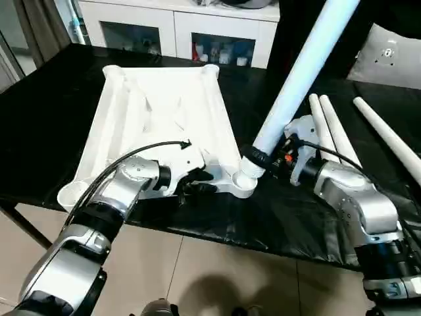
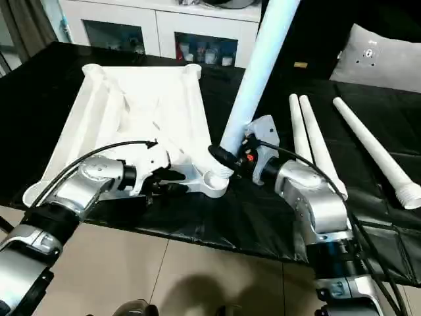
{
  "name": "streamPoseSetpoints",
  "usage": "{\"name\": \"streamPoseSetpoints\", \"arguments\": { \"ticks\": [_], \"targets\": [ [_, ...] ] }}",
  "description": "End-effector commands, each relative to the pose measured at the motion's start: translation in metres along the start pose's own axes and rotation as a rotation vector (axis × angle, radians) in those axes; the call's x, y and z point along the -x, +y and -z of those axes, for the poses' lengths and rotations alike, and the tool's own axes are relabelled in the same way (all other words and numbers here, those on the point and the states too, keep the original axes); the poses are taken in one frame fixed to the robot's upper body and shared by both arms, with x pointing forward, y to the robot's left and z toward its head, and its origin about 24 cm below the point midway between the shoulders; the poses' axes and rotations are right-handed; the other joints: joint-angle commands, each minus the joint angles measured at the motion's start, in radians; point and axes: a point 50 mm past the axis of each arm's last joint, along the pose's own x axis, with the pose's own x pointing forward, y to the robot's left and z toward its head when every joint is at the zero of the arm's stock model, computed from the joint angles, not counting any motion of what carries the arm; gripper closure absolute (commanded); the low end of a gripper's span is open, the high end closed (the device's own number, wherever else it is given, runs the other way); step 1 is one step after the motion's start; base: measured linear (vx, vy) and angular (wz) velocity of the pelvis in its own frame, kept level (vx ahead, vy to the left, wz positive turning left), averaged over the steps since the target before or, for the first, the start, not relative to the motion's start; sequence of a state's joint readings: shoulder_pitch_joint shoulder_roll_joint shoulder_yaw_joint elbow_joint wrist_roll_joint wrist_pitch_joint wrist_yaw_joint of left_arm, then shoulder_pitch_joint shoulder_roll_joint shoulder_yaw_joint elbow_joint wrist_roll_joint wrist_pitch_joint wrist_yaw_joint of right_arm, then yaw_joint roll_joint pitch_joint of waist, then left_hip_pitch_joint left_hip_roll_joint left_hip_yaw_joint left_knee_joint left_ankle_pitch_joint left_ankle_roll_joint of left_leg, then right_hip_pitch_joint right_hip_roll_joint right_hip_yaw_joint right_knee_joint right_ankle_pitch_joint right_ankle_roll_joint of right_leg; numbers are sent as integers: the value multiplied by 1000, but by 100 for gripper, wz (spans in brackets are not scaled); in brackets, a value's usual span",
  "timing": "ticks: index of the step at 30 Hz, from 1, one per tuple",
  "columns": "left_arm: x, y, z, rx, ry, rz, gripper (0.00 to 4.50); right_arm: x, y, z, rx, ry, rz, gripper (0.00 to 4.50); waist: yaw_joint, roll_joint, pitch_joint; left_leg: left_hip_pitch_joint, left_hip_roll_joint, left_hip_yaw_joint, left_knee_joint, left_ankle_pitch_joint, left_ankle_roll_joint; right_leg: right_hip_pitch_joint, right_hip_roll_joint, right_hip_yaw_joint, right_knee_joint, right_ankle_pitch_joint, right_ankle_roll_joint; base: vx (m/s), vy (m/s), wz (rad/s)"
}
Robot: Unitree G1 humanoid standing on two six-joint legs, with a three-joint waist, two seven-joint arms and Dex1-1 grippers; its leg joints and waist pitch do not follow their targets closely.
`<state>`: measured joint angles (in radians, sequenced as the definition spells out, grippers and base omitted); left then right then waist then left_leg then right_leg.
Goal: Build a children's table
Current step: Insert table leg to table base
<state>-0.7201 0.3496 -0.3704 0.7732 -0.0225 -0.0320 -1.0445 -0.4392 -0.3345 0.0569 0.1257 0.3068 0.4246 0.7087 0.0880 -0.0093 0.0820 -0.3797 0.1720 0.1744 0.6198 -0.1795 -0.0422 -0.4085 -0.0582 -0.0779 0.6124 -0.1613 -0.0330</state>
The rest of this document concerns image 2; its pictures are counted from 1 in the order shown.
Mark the black work mat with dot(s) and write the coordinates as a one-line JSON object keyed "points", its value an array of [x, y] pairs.
{"points": [[33, 118]]}

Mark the grey curtain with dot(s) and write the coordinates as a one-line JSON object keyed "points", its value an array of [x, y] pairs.
{"points": [[20, 26]]}

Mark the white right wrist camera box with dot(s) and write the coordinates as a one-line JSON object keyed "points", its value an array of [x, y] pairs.
{"points": [[263, 128]]}

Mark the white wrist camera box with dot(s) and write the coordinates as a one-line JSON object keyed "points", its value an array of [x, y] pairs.
{"points": [[154, 158], [263, 128]]}

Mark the white plastic table top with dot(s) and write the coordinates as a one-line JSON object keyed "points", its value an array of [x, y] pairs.
{"points": [[131, 112]]}

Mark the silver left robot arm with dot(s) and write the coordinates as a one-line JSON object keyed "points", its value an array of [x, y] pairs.
{"points": [[72, 191]]}

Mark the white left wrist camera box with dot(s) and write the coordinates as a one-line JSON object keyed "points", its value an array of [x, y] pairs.
{"points": [[154, 158]]}

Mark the small yellow label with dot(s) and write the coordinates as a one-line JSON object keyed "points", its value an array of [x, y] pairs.
{"points": [[300, 65]]}

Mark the black stand leg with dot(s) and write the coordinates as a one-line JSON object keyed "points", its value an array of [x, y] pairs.
{"points": [[6, 224]]}

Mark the white plastic table leg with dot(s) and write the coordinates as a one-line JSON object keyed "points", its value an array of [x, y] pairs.
{"points": [[375, 148], [319, 145], [260, 66], [299, 128]]}

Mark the light grey cushion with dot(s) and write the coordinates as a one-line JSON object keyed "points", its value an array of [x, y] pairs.
{"points": [[385, 56]]}

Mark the white glass-door cabinet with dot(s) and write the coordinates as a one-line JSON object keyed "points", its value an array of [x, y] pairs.
{"points": [[151, 20]]}

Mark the black cabinet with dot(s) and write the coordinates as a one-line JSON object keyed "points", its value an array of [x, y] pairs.
{"points": [[322, 26]]}

